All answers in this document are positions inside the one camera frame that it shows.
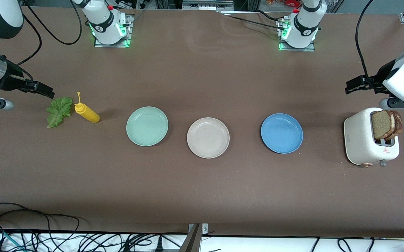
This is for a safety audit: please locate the green lettuce leaf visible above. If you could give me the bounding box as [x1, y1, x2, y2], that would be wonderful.
[46, 97, 74, 128]

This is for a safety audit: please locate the brown bread slice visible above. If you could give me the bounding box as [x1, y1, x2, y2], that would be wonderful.
[390, 110, 403, 139]
[371, 110, 396, 141]

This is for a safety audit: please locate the yellow mustard squeeze bottle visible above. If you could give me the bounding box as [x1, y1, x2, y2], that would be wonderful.
[74, 92, 100, 124]

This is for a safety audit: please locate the blue plate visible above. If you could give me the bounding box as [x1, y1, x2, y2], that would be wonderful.
[261, 113, 304, 154]

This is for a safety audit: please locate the light green plate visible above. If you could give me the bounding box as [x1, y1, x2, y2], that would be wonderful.
[126, 106, 169, 147]

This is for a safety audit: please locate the beige plate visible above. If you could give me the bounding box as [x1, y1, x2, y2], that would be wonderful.
[187, 117, 230, 159]

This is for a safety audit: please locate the white two-slot toaster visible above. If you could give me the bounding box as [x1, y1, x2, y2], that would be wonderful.
[343, 107, 400, 168]

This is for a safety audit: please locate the red packaging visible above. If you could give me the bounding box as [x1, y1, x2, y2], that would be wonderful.
[267, 0, 302, 7]

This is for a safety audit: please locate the grey metal profile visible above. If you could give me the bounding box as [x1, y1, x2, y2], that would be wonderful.
[179, 224, 202, 252]

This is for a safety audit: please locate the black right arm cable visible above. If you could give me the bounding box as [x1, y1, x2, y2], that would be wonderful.
[15, 0, 83, 67]

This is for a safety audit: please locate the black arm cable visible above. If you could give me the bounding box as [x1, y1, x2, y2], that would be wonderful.
[15, 0, 83, 67]
[355, 0, 379, 90]

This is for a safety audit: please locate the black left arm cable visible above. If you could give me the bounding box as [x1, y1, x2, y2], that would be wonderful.
[355, 0, 379, 90]

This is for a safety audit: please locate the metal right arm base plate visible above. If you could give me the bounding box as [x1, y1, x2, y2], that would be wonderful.
[93, 14, 134, 48]

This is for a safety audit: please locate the black cable on table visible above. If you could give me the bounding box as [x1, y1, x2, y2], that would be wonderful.
[219, 10, 286, 30]

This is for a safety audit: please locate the aluminium frame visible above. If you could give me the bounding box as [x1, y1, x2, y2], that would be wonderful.
[155, 0, 260, 12]

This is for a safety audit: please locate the metal table edge bracket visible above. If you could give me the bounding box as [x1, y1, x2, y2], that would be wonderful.
[188, 223, 208, 234]

